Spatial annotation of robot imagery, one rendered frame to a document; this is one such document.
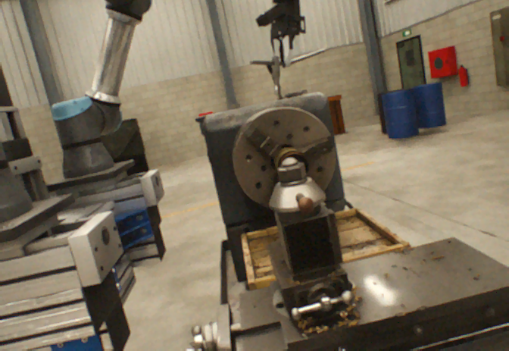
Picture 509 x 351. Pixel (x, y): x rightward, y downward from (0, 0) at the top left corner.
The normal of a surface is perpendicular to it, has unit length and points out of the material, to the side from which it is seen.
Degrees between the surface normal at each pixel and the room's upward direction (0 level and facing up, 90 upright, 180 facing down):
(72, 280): 90
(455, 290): 0
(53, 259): 90
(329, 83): 90
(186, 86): 90
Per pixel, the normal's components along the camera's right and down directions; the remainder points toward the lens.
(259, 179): 0.09, 0.15
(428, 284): -0.21, -0.97
